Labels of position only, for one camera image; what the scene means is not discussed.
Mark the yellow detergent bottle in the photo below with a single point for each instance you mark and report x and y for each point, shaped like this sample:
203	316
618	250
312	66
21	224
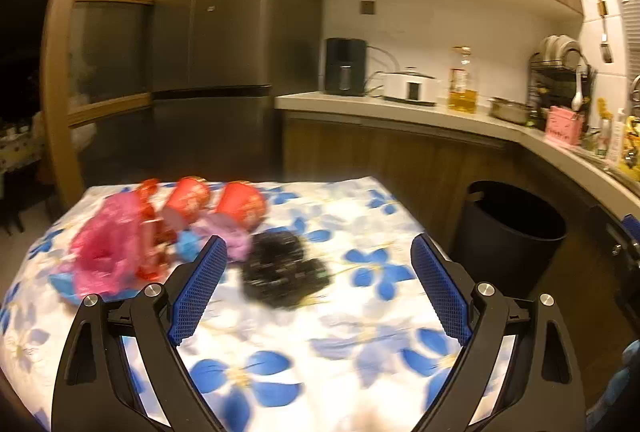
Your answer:
632	147

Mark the pink utensil holder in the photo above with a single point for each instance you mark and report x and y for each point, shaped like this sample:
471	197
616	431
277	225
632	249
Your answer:
562	127

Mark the dark wall switch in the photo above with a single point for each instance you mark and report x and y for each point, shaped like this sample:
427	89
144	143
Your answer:
368	7

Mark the red plastic wrapper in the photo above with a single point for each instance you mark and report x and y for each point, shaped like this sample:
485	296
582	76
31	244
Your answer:
152	232

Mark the black air fryer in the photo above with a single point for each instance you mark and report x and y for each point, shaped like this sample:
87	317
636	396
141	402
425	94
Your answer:
345	67

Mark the pink plastic bag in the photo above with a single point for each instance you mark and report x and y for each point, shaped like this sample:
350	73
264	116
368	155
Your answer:
105	242

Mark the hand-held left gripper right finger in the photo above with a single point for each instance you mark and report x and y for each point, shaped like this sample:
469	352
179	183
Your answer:
440	287

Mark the blue grey cloth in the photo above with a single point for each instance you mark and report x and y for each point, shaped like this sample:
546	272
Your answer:
627	387

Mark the white bottle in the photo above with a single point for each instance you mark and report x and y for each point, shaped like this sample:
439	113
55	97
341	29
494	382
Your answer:
615	137

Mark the black wrapper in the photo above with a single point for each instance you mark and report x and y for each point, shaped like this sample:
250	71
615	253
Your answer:
280	272

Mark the steel faucet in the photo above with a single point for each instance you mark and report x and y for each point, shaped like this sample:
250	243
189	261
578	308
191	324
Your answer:
636	87

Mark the dark steel refrigerator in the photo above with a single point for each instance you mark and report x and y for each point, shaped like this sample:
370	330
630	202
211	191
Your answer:
225	37

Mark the red paper cup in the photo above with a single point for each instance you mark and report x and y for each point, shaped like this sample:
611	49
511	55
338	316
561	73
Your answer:
187	202
240	204

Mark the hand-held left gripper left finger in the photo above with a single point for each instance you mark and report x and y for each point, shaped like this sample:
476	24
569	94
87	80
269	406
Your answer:
200	282

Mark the window blinds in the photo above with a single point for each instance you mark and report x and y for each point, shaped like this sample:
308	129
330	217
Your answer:
630	12

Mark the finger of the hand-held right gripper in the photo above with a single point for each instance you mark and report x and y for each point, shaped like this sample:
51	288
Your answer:
632	234

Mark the blue glove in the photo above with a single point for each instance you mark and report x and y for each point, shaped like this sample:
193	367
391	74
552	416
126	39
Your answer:
189	246

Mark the wooden kitchen counter cabinet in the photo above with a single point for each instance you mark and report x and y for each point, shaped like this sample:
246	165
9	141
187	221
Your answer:
375	152

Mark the black trash bin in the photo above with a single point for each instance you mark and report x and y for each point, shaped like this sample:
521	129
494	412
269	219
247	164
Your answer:
500	232

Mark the black dish rack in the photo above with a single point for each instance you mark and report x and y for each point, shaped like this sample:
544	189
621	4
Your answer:
550	87

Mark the cloth covered dining table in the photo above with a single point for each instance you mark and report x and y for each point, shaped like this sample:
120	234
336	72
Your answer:
20	152

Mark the white spoon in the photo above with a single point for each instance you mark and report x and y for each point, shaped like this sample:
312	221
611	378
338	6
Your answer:
577	100

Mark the row of white dishes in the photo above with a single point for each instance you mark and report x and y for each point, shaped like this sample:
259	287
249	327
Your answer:
560	47

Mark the blue floral blanket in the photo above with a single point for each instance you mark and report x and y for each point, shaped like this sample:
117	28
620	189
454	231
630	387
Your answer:
300	327

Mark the steel bowl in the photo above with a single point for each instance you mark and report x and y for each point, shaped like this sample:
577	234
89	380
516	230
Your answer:
507	110

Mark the cooking oil bottle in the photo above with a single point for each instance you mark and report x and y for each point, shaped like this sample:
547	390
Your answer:
462	95

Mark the white electric cooker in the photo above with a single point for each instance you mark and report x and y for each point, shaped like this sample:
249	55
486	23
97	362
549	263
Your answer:
412	87

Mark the hanging slotted spatula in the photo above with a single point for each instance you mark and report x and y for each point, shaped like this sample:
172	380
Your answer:
606	52

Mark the wooden glass door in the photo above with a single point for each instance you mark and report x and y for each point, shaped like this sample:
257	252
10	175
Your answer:
110	37

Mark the yellow scrub brush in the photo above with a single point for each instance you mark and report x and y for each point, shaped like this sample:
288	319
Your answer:
604	108

